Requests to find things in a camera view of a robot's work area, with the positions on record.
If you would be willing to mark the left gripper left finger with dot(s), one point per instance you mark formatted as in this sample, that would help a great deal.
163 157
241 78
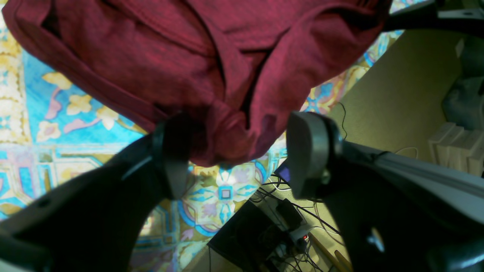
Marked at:
91 223

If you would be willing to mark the dark red t-shirt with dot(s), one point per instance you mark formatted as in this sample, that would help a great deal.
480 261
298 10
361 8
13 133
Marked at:
238 68

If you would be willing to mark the patterned tablecloth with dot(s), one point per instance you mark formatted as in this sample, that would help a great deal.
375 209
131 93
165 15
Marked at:
51 131

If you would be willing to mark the white power strip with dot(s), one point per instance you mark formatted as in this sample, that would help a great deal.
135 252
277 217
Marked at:
291 229

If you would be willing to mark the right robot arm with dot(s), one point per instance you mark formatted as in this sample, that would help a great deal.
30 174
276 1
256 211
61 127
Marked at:
435 14

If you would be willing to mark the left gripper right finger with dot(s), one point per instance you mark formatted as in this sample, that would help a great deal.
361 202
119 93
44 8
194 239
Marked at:
394 213

